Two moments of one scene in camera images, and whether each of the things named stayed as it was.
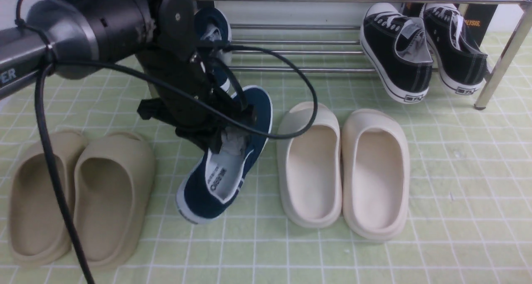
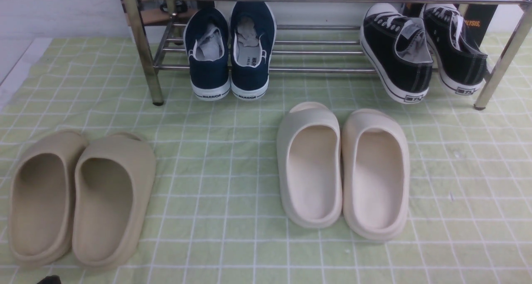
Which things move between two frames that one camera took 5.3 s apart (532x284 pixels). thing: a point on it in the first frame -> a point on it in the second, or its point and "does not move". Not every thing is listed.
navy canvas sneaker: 214,30 does not move
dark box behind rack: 478,17 does not move
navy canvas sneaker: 209,183 -> 253,30
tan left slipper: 39,234 does not move
